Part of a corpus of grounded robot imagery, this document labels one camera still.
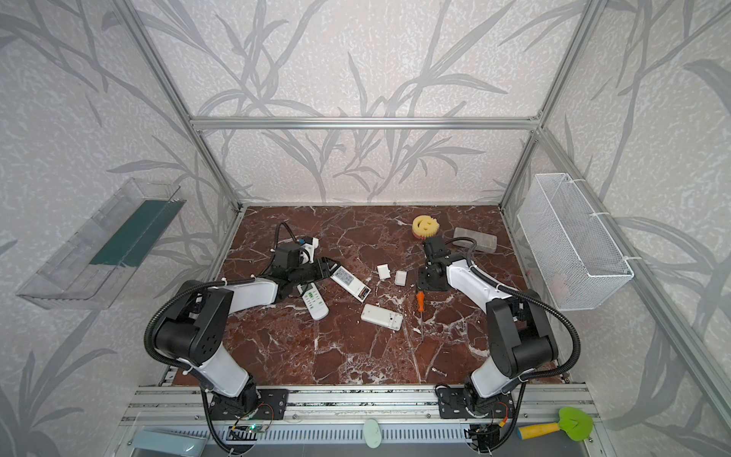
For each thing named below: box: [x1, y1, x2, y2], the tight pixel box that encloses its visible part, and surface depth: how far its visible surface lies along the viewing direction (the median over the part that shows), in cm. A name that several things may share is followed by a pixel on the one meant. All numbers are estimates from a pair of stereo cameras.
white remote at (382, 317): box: [360, 303, 404, 332], surface depth 90 cm
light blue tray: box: [132, 429, 208, 457], surface depth 68 cm
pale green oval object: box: [363, 418, 382, 449], surface depth 69 cm
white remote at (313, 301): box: [296, 281, 330, 321], surface depth 93 cm
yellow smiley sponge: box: [412, 214, 440, 238], surface depth 113 cm
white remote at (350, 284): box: [330, 265, 373, 303], surface depth 95 cm
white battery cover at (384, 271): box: [376, 263, 392, 280], surface depth 103 cm
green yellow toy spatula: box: [516, 406, 594, 442], surface depth 71 cm
